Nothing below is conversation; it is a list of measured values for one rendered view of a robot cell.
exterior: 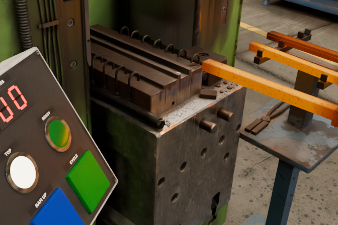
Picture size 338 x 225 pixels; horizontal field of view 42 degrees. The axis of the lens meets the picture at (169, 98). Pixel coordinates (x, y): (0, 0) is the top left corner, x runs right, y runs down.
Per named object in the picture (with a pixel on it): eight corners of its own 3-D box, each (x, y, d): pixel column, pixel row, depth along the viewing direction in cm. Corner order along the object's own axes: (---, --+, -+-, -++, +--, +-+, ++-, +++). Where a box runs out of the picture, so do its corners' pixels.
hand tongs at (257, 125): (319, 72, 185) (319, 70, 184) (328, 75, 183) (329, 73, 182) (244, 130, 144) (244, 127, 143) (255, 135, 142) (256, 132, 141)
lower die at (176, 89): (200, 91, 120) (203, 63, 116) (150, 119, 107) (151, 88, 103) (98, 46, 144) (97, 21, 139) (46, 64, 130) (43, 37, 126)
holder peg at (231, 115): (234, 120, 119) (235, 111, 118) (228, 124, 118) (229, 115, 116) (222, 114, 122) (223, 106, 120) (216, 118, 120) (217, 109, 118)
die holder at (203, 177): (230, 200, 149) (248, 81, 127) (153, 267, 123) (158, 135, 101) (116, 132, 180) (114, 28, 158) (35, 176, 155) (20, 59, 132)
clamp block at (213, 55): (226, 77, 128) (229, 57, 125) (208, 87, 123) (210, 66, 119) (193, 64, 135) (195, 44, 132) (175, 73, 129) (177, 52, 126)
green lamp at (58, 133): (77, 143, 71) (75, 120, 69) (53, 155, 68) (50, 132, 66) (65, 135, 73) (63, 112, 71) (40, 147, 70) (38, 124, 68)
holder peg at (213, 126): (217, 131, 114) (218, 122, 113) (210, 135, 112) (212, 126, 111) (204, 125, 116) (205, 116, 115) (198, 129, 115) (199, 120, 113)
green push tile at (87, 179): (111, 184, 76) (89, 149, 74) (93, 213, 70) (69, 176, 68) (103, 186, 77) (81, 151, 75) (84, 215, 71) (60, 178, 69)
